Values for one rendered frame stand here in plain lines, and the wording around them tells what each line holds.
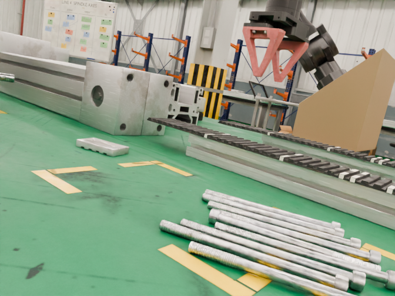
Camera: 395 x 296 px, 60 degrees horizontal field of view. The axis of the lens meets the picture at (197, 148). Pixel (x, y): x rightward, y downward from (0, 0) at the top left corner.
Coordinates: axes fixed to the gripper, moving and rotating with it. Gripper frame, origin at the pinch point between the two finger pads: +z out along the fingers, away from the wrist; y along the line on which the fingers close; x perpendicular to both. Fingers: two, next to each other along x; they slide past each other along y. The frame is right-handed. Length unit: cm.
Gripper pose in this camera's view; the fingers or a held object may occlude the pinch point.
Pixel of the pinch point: (269, 74)
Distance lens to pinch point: 61.3
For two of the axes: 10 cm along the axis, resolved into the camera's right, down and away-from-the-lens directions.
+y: -6.2, 0.4, -7.8
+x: 7.7, 2.5, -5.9
